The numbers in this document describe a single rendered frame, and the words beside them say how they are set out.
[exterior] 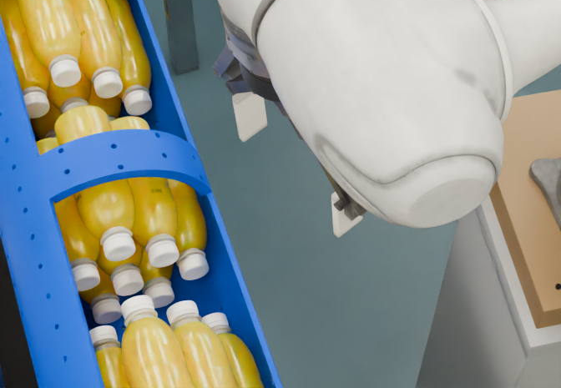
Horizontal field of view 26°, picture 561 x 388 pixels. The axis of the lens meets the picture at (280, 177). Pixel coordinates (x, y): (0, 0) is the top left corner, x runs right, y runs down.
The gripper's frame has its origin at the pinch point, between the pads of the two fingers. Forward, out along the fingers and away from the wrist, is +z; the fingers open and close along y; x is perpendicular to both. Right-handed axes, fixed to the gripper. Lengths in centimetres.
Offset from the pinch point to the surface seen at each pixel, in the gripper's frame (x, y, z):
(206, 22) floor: 65, -128, 157
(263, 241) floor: 35, -68, 157
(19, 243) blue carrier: -20, -33, 37
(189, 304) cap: -8.4, -15.0, 42.2
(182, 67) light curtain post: 50, -118, 153
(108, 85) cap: 4, -49, 42
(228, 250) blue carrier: 0.4, -18.3, 43.6
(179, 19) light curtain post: 52, -117, 135
